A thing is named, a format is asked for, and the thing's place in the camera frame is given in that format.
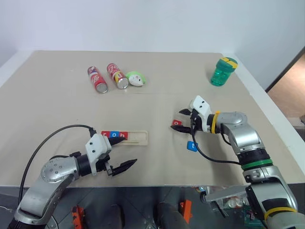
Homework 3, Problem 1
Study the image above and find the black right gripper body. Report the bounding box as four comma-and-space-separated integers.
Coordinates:
189, 108, 202, 135

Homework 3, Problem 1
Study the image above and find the green circuit board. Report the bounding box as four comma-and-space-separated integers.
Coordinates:
242, 207, 265, 225

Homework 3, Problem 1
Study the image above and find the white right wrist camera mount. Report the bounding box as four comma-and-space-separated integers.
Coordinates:
189, 95, 213, 132

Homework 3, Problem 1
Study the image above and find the wooden letter tray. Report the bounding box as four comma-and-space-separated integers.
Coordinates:
101, 130, 149, 146

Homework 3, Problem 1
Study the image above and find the green and white toy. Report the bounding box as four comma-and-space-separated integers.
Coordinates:
125, 71, 147, 87

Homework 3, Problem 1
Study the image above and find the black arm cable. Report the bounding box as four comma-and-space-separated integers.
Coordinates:
19, 124, 97, 197
190, 132, 242, 166

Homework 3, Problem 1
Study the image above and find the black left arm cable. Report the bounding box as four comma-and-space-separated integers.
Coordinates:
19, 124, 97, 197

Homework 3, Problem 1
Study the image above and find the green jar with yellow tape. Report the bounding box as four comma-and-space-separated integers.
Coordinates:
210, 56, 239, 87

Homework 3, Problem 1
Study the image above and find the red soda can yellow label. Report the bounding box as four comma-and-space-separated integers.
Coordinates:
106, 62, 130, 90

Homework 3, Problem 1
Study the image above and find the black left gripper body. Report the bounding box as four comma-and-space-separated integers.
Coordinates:
95, 153, 114, 177

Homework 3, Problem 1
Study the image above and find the orange and black clamp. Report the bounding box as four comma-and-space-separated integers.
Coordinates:
71, 205, 85, 229
179, 199, 193, 224

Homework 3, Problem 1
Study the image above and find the yellow zip tie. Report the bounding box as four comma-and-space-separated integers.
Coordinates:
210, 110, 221, 135

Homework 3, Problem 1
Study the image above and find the silver metal bracket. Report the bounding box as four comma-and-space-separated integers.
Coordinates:
204, 184, 248, 204

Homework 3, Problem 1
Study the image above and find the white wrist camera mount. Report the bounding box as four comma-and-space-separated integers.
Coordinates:
85, 133, 112, 176
189, 95, 213, 132

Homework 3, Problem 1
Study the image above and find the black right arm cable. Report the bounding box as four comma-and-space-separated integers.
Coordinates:
190, 132, 242, 166

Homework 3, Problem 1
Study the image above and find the blue letter t block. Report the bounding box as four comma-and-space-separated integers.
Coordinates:
186, 141, 199, 152

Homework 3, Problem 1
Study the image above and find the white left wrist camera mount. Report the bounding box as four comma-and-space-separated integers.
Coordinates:
85, 133, 112, 176

